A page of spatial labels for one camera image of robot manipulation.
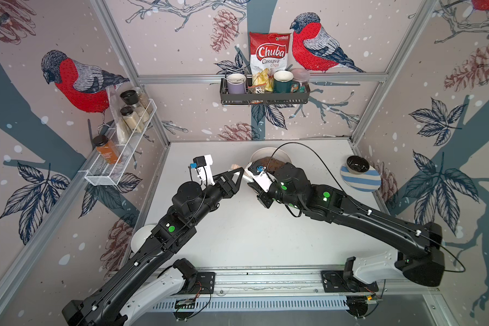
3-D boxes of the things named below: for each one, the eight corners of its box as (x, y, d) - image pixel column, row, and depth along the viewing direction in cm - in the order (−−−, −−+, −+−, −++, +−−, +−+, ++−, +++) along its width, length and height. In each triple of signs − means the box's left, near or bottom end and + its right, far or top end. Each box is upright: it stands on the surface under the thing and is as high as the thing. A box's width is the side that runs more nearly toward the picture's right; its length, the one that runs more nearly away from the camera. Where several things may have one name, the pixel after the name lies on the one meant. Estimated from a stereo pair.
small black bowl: (347, 175, 106) (352, 169, 101) (342, 162, 111) (346, 155, 107) (367, 175, 106) (373, 169, 101) (361, 162, 111) (366, 155, 107)
